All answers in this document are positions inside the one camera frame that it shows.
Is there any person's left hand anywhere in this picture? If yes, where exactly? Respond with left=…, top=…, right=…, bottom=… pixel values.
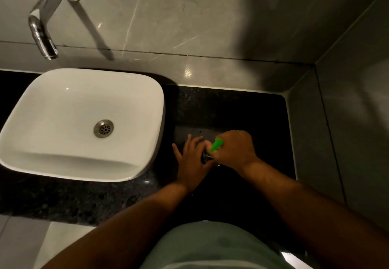
left=172, top=134, right=216, bottom=192

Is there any person's right hand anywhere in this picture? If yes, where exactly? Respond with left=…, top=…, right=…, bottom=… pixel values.
left=204, top=130, right=259, bottom=177

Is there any green handled brush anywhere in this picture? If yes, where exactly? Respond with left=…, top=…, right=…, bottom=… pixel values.
left=210, top=138, right=224, bottom=153

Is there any person's right forearm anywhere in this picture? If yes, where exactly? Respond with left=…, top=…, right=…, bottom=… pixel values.
left=239, top=158, right=389, bottom=269

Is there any person's left forearm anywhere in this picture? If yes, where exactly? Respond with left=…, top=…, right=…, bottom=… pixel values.
left=41, top=182, right=196, bottom=269

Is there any metal sink drain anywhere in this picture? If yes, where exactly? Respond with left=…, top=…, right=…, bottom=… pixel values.
left=93, top=119, right=115, bottom=139

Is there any light green shirt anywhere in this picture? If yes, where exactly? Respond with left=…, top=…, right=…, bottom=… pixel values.
left=139, top=220, right=304, bottom=269

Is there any white ceramic sink basin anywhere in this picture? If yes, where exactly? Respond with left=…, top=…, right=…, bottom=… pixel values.
left=0, top=68, right=166, bottom=183

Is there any chrome wall faucet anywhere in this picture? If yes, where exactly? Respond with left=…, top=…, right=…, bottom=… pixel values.
left=28, top=0, right=82, bottom=60

